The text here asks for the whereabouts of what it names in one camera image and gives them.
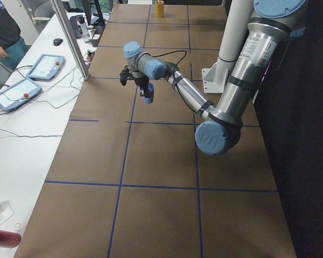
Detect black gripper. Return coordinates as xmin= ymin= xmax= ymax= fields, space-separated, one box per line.
xmin=134 ymin=76 xmax=149 ymax=97

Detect light blue ribbed cup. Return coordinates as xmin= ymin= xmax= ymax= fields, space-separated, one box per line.
xmin=141 ymin=83 xmax=155 ymax=104

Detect tan wooden chopstick cup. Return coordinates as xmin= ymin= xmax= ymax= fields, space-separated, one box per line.
xmin=155 ymin=0 xmax=164 ymax=18

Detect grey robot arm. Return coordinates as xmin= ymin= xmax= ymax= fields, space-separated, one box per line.
xmin=120 ymin=1 xmax=307 ymax=156

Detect black box on desk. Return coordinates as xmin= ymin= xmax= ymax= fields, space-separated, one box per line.
xmin=91 ymin=25 xmax=106 ymax=47

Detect clear plastic bottle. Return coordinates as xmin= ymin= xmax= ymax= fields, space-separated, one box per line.
xmin=79 ymin=17 xmax=90 ymax=43

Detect black keyboard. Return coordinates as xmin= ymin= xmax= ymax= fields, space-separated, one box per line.
xmin=69 ymin=15 xmax=83 ymax=39

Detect far blue teach pendant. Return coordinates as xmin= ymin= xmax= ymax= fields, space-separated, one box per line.
xmin=26 ymin=54 xmax=65 ymax=81

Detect blue teach pendant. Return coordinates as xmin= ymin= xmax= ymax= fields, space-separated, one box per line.
xmin=0 ymin=78 xmax=42 ymax=111
xmin=26 ymin=54 xmax=65 ymax=81

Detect black computer mouse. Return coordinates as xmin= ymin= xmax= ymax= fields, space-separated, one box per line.
xmin=53 ymin=38 xmax=63 ymax=46

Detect white side desk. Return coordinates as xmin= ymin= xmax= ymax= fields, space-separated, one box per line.
xmin=0 ymin=11 xmax=116 ymax=258

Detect near blue teach pendant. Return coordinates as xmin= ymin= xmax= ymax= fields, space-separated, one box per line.
xmin=0 ymin=78 xmax=42 ymax=111

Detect person in black shirt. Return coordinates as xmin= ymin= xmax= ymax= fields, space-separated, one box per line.
xmin=0 ymin=1 xmax=27 ymax=70

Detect red cylinder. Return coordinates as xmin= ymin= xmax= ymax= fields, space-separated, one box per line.
xmin=0 ymin=230 xmax=22 ymax=248

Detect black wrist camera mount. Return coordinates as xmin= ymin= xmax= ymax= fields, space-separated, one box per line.
xmin=120 ymin=66 xmax=134 ymax=86

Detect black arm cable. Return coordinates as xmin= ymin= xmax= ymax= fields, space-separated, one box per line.
xmin=150 ymin=49 xmax=188 ymax=71

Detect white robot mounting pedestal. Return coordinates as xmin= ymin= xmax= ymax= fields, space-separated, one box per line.
xmin=202 ymin=0 xmax=254 ymax=94

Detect aluminium frame post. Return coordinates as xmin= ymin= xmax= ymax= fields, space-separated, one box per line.
xmin=51 ymin=0 xmax=89 ymax=81

